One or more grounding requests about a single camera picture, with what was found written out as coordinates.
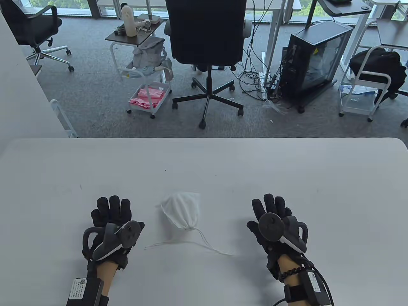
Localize person's right hand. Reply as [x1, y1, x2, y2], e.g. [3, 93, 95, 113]
[246, 193, 309, 281]

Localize person's left hand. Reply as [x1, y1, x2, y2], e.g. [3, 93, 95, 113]
[82, 196, 145, 271]

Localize white drawstring cloth bag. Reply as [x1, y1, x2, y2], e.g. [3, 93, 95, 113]
[144, 191, 235, 256]

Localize person's left forearm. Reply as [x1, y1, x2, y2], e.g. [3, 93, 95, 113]
[96, 260, 120, 299]

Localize person's right forearm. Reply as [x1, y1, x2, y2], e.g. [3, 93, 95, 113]
[276, 254, 307, 306]

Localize black bag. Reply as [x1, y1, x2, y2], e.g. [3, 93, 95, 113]
[349, 48, 408, 104]

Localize grey handheld tracking controller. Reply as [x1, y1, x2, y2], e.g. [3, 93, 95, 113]
[83, 221, 142, 261]
[258, 212, 309, 254]

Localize black wrist sensor box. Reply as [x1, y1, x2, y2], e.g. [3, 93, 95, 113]
[66, 277, 104, 306]
[301, 270, 331, 305]

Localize clear plastic wrapper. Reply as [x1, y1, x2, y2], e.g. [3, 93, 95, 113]
[262, 99, 289, 115]

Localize white metal rack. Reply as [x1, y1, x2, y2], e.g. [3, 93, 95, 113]
[49, 99, 79, 138]

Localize pink folded cloths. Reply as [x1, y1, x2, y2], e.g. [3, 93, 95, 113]
[129, 88, 166, 110]

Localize white rolling cart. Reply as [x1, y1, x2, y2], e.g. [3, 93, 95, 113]
[339, 45, 392, 122]

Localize light blue pouch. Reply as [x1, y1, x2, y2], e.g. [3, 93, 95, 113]
[125, 65, 164, 79]

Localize black computer tower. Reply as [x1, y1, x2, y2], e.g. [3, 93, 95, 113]
[280, 21, 354, 113]

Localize grey backpack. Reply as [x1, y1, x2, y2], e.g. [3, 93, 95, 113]
[132, 37, 174, 80]

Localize white cart with dark top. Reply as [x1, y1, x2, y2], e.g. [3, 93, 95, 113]
[105, 18, 173, 120]

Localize black high-back office chair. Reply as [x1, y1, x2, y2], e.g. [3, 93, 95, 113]
[164, 0, 252, 129]

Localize white handheld device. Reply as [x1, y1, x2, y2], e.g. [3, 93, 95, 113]
[136, 19, 154, 33]

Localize cream cylindrical device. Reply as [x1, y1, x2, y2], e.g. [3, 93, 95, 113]
[121, 5, 138, 37]

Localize flat white box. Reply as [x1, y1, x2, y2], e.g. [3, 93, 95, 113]
[138, 13, 161, 25]

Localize black chrome-base office chair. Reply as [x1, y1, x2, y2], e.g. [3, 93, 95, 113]
[0, 0, 75, 72]

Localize black standing desk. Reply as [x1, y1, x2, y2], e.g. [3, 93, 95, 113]
[304, 0, 373, 30]

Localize dark bead bracelet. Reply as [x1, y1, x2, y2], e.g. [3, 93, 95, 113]
[278, 267, 306, 282]

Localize black sensor cable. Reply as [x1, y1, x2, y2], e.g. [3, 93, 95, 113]
[274, 259, 334, 306]

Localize tangle of black cables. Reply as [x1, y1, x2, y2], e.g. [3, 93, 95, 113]
[233, 0, 282, 100]

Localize dark-topped white-frame desk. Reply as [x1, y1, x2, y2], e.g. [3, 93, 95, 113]
[339, 0, 408, 74]

